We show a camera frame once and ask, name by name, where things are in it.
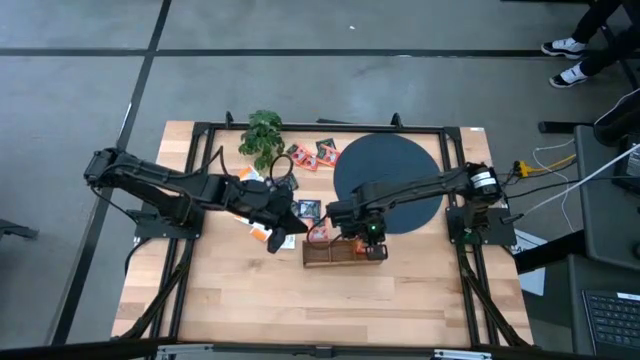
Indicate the black stand foot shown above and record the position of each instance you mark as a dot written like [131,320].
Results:
[15,231]

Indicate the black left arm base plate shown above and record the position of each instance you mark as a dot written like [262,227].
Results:
[165,231]

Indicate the silver metal bracket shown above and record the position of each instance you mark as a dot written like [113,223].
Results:
[462,354]
[182,350]

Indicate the white orange Tazo tea packet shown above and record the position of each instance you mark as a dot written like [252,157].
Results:
[248,173]
[243,220]
[288,243]
[260,233]

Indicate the white corner sticker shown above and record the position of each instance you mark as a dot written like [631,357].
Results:
[477,129]

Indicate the grey side desk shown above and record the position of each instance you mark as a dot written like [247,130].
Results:
[607,215]

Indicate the person's shoe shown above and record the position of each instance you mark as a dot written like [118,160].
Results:
[567,76]
[562,47]

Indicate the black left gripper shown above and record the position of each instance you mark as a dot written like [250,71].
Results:
[257,202]

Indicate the black aluminium table frame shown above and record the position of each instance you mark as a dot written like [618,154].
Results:
[199,129]

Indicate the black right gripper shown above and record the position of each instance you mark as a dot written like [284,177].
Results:
[357,216]

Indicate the black desk foot bar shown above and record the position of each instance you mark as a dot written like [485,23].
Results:
[550,252]
[565,127]

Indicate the dark laptop keyboard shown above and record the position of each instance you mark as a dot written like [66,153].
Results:
[612,320]

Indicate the black bag with white trim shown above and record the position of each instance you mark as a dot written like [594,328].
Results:
[620,122]

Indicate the small green potted plant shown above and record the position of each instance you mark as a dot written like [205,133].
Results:
[262,135]

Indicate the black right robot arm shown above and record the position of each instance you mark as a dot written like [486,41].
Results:
[425,187]

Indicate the person's leg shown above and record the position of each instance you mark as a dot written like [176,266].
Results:
[595,20]
[607,57]

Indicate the white sheet on floor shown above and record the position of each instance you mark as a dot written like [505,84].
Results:
[532,282]

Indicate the orange black-label tea packet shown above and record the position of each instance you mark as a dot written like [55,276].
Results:
[360,246]
[320,232]
[329,157]
[310,162]
[296,151]

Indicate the wooden three-compartment tray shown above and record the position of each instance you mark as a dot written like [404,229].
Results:
[325,253]

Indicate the black front crossbar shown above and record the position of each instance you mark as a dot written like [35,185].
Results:
[380,348]

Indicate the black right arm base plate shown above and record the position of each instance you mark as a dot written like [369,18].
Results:
[500,230]

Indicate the black desktop device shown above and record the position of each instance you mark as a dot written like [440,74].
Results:
[631,172]

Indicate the grey desk with laptop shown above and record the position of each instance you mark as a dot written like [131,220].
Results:
[555,310]

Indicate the dark blue round mat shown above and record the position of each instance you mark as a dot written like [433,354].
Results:
[390,155]

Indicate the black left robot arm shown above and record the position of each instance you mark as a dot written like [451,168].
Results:
[160,185]

